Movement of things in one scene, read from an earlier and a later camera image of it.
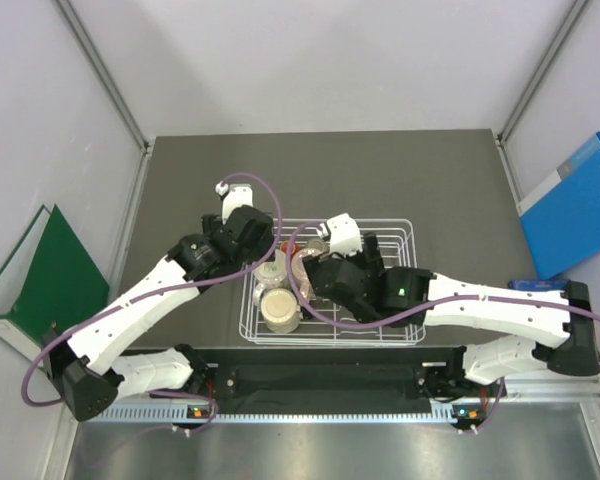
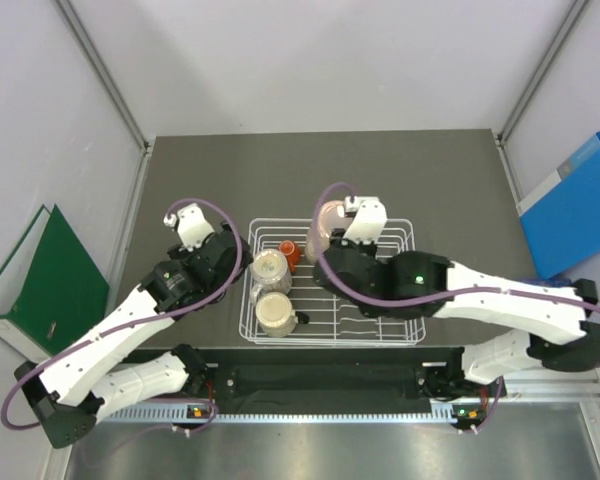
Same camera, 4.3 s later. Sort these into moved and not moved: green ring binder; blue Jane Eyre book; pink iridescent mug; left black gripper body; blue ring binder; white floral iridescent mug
Moved: left black gripper body; pink iridescent mug
Not moved: blue Jane Eyre book; blue ring binder; white floral iridescent mug; green ring binder
